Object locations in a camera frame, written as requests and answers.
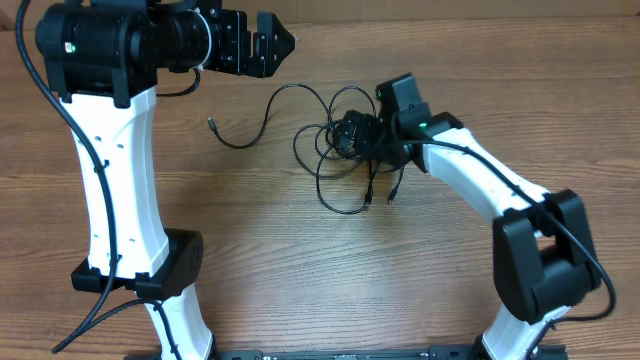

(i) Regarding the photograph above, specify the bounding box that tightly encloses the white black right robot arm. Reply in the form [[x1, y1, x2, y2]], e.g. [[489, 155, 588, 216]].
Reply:
[[326, 74, 611, 359]]

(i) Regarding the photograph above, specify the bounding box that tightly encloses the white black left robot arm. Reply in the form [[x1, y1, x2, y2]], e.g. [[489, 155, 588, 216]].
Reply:
[[36, 1, 295, 359]]

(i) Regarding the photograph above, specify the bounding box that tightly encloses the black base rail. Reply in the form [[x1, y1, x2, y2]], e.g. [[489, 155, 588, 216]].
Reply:
[[124, 342, 569, 360]]

